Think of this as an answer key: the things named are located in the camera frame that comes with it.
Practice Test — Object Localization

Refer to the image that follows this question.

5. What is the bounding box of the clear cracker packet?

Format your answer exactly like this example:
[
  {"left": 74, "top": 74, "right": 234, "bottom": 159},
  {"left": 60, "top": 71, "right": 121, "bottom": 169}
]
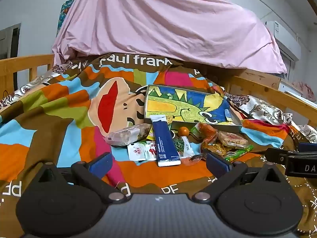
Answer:
[{"left": 103, "top": 123, "right": 151, "bottom": 147}]

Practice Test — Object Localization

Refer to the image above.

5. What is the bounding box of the grey door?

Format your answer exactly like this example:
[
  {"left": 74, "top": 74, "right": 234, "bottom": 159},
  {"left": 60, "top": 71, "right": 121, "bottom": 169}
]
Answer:
[{"left": 0, "top": 23, "right": 21, "bottom": 60}]

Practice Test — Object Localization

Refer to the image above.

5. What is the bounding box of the golden snack packet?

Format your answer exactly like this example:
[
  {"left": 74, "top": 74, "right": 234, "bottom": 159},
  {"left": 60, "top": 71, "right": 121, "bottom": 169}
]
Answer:
[{"left": 201, "top": 141, "right": 232, "bottom": 158}]

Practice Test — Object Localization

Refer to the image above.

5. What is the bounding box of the blue stick packet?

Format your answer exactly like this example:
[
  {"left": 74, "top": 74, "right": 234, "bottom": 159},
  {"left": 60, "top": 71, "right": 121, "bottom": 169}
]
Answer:
[{"left": 150, "top": 115, "right": 182, "bottom": 167}]

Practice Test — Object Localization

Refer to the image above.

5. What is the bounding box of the pink bed sheet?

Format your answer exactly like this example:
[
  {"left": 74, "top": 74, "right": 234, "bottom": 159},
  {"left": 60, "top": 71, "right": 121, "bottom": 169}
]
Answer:
[{"left": 52, "top": 0, "right": 288, "bottom": 75}]

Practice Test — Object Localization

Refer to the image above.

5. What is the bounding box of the red white cracker packet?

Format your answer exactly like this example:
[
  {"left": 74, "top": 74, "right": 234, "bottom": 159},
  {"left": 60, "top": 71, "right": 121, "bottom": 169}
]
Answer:
[{"left": 217, "top": 131, "right": 249, "bottom": 149}]

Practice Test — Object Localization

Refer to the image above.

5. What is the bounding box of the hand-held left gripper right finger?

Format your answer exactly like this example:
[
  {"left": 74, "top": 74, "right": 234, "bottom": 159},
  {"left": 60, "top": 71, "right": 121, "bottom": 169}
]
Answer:
[{"left": 193, "top": 152, "right": 285, "bottom": 204}]

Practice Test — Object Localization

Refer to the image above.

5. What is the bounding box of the orange snack packet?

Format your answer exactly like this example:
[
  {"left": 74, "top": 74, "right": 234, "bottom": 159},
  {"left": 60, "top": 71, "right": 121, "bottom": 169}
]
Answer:
[{"left": 190, "top": 123, "right": 218, "bottom": 144}]

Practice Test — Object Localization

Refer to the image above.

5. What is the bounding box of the teal floral cloth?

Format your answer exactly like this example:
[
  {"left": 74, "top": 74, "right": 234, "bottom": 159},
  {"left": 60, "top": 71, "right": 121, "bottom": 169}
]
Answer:
[{"left": 56, "top": 0, "right": 75, "bottom": 37}]

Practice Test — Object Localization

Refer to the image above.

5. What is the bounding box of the white air conditioner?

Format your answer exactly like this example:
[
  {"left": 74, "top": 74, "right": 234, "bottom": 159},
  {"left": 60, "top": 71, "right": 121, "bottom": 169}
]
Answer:
[{"left": 265, "top": 20, "right": 301, "bottom": 55}]

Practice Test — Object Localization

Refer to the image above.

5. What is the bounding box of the white red snack packet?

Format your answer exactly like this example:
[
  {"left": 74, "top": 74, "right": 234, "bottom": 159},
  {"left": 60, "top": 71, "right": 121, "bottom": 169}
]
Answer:
[{"left": 127, "top": 141, "right": 158, "bottom": 161}]

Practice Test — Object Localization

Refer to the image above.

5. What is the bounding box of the white green seaweed packet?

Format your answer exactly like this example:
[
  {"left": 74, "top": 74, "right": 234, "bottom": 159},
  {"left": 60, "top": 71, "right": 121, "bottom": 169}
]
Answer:
[{"left": 172, "top": 136, "right": 196, "bottom": 158}]

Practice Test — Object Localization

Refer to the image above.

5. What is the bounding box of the small clear candy wrapper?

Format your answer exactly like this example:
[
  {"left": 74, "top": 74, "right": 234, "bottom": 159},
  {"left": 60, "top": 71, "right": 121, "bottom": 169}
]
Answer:
[{"left": 182, "top": 154, "right": 207, "bottom": 165}]

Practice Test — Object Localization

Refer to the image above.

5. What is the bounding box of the yellow green snack packet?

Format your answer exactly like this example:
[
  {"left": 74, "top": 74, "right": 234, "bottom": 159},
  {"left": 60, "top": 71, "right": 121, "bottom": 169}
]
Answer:
[{"left": 146, "top": 125, "right": 156, "bottom": 141}]

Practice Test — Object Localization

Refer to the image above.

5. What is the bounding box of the grey tray with dinosaur drawing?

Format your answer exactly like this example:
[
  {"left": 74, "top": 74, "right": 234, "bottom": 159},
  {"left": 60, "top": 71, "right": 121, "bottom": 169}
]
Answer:
[{"left": 144, "top": 84, "right": 243, "bottom": 133}]

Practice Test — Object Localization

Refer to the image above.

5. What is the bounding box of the colourful patchwork printed blanket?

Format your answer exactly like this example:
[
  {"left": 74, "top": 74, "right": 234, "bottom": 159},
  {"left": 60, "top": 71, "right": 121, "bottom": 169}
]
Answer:
[{"left": 0, "top": 55, "right": 317, "bottom": 231}]

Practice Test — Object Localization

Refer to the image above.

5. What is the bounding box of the green candy stick packet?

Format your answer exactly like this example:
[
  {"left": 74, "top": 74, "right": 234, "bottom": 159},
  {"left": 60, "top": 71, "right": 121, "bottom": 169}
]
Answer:
[{"left": 223, "top": 144, "right": 254, "bottom": 163}]

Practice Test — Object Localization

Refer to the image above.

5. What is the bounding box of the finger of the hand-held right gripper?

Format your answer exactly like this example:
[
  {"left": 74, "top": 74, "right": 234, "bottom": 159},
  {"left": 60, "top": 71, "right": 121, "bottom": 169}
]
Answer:
[{"left": 264, "top": 147, "right": 301, "bottom": 165}]

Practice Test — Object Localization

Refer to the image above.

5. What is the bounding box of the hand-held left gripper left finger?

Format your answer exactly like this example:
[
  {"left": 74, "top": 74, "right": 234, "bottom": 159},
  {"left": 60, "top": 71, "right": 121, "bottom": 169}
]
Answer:
[{"left": 32, "top": 152, "right": 128, "bottom": 204}]

